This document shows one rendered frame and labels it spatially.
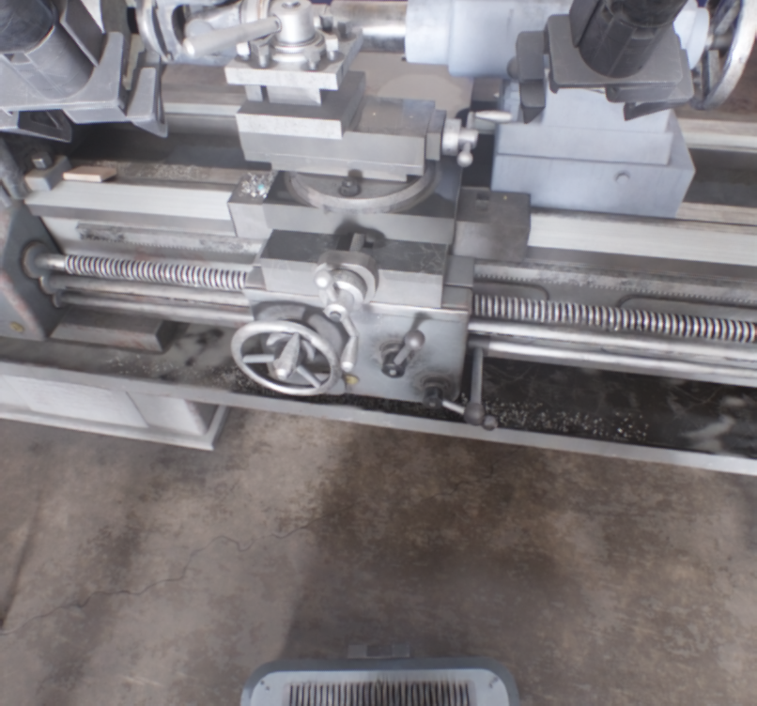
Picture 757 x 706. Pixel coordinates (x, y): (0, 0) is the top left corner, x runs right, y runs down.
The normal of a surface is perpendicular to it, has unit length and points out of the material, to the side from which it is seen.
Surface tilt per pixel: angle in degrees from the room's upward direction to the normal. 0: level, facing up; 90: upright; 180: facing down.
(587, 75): 30
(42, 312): 90
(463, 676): 0
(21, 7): 106
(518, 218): 0
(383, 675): 0
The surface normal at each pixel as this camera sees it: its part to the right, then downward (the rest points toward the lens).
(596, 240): -0.13, -0.10
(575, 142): -0.17, 0.34
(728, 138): -0.15, 0.12
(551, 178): -0.18, 0.74
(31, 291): 0.98, 0.11
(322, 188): -0.04, -0.66
